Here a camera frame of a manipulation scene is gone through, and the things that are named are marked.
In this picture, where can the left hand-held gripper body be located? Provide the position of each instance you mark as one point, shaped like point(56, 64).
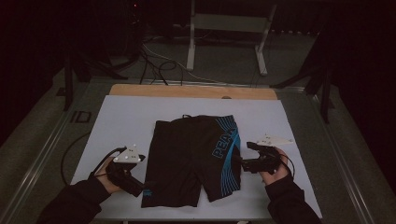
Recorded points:
point(126, 158)

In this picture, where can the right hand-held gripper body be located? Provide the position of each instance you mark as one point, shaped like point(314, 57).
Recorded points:
point(264, 155)

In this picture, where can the black shorts with blue stripes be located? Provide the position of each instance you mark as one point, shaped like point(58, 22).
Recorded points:
point(186, 155)

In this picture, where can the person's right hand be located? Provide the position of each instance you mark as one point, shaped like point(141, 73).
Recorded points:
point(274, 175)

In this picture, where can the person's left hand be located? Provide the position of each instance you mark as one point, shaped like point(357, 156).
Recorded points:
point(107, 177)

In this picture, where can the white table sheet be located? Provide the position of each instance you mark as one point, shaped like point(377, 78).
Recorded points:
point(124, 124)

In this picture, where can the wooden table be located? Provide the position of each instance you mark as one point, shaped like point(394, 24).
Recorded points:
point(193, 91)

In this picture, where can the dark tripod stand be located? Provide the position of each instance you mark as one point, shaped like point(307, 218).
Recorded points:
point(320, 77)
point(81, 71)

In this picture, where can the white metal stand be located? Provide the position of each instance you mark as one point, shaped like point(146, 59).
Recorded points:
point(227, 25)

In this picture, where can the dark computer tower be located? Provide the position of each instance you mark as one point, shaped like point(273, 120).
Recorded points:
point(127, 28)

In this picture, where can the metal floor rail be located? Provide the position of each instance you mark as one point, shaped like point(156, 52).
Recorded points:
point(336, 149)
point(40, 155)

